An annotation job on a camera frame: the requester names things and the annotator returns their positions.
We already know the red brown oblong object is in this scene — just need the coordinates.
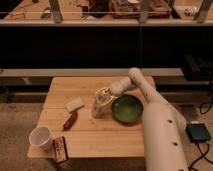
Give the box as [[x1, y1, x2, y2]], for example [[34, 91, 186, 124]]
[[63, 112, 78, 130]]

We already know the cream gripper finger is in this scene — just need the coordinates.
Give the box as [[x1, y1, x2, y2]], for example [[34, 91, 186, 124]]
[[95, 87, 110, 96], [100, 96, 116, 106]]

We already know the wooden folding table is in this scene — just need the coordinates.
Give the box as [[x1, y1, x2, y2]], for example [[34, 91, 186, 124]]
[[37, 77, 144, 158]]

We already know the dark patterned box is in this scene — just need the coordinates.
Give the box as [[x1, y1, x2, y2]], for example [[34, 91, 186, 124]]
[[53, 136, 68, 164]]

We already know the cream plastic bottle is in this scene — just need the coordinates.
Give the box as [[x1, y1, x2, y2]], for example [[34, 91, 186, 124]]
[[91, 87, 112, 120]]

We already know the long workbench shelf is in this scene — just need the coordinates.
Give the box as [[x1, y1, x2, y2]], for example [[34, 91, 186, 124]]
[[0, 0, 213, 26]]

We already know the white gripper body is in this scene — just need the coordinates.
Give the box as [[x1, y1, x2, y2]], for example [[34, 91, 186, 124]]
[[109, 77, 133, 96]]

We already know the green bowl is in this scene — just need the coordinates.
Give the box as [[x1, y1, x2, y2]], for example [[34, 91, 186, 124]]
[[111, 94, 143, 123]]

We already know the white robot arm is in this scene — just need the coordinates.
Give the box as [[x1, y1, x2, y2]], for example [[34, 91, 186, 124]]
[[92, 68, 189, 171]]

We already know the black foot pedal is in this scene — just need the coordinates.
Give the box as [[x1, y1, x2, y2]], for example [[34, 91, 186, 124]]
[[186, 123, 211, 143]]

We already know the white sponge block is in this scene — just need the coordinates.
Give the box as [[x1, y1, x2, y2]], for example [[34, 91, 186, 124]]
[[66, 97, 84, 113]]

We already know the white paper cup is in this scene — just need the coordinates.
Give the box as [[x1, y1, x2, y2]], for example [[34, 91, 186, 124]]
[[29, 126, 53, 151]]

